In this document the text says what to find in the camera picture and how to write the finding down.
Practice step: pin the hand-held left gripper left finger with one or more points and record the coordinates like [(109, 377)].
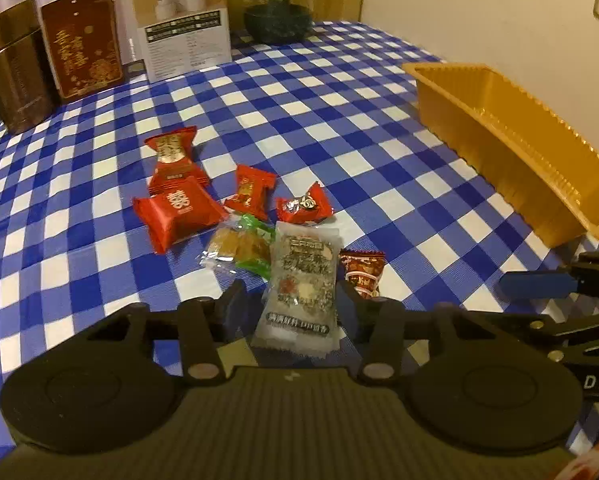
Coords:
[(232, 310)]

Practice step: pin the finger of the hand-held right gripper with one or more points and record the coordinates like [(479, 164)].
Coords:
[(534, 284), (574, 332)]

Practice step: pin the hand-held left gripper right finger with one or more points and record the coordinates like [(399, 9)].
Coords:
[(349, 312)]

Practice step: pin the dark red patterned candy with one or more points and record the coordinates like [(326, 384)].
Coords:
[(363, 272)]

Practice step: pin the grey-white snack packet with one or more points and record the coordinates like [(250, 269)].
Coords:
[(299, 290)]

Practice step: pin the clear green-edged cake packet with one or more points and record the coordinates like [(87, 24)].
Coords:
[(237, 247)]

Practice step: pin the red packet with white emblem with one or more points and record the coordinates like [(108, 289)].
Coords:
[(177, 212)]

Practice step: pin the shiny red twisted candy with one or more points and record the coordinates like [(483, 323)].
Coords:
[(304, 206)]

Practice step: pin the small red gold-print candy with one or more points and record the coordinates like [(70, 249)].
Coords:
[(249, 191)]

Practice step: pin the golden plastic tray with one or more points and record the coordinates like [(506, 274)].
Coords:
[(509, 145)]

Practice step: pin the red packet with gold label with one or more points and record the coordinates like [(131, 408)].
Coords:
[(172, 152)]

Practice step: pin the blue white checked tablecloth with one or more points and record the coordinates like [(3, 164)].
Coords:
[(329, 110)]

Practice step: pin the white product box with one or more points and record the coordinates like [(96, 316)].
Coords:
[(187, 35)]

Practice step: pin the red-brown box with gold print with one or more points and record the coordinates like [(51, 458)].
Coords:
[(81, 45)]

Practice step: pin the glass jar with dark base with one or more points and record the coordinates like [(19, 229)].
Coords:
[(278, 5)]

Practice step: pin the brown metal canister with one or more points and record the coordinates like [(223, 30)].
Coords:
[(11, 70)]

